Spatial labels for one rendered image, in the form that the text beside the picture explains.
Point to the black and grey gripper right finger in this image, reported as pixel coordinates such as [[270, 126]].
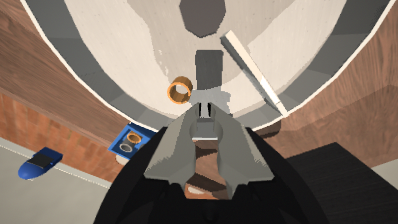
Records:
[[245, 158]]

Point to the bronze bushing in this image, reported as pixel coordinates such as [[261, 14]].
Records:
[[134, 138], [176, 97]]

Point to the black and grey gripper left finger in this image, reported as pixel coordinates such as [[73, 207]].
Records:
[[168, 157]]

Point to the blue square tray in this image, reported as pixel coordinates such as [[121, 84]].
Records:
[[142, 131]]

